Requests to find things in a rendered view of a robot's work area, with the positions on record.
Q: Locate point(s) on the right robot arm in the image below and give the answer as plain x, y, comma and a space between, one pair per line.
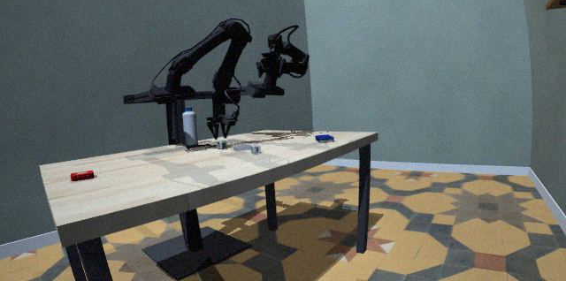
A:
222, 79

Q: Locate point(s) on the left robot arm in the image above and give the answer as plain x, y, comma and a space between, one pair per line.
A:
292, 66

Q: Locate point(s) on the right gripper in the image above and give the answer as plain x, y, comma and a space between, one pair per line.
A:
218, 110

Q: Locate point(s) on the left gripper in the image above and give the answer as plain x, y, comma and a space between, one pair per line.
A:
275, 60

